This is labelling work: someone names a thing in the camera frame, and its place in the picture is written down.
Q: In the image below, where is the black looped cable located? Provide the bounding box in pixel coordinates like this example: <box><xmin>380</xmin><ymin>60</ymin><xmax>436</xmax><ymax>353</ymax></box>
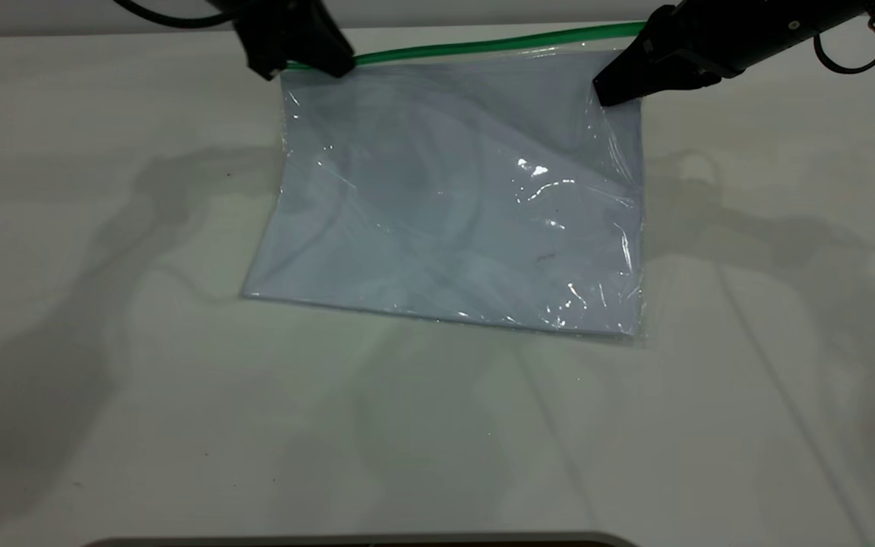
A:
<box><xmin>813</xmin><ymin>15</ymin><xmax>875</xmax><ymax>76</ymax></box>

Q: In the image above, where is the thick black cable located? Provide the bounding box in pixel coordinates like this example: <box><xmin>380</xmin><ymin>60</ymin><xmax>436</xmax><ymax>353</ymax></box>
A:
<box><xmin>113</xmin><ymin>0</ymin><xmax>235</xmax><ymax>30</ymax></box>

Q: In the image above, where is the clear zip bag green zipper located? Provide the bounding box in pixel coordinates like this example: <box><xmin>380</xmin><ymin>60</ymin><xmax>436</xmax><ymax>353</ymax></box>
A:
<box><xmin>242</xmin><ymin>21</ymin><xmax>646</xmax><ymax>340</ymax></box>

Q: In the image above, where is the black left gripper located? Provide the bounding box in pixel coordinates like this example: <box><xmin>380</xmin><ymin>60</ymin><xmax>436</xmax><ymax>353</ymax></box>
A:
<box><xmin>208</xmin><ymin>0</ymin><xmax>357</xmax><ymax>81</ymax></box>

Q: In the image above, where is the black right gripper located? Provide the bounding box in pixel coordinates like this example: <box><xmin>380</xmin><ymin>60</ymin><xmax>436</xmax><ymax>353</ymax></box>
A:
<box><xmin>592</xmin><ymin>2</ymin><xmax>748</xmax><ymax>108</ymax></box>

